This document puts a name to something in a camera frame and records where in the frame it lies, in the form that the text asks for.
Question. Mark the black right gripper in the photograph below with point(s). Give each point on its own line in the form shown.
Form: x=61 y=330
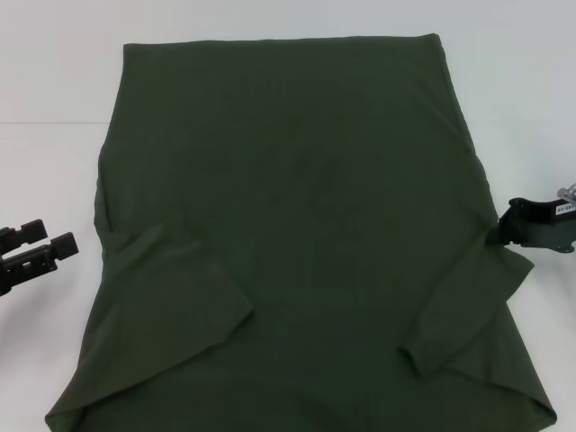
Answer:
x=544 y=211

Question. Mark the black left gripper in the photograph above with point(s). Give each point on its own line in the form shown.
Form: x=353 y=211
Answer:
x=6 y=283

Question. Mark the dark green shirt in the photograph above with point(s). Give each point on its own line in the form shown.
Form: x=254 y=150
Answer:
x=288 y=180

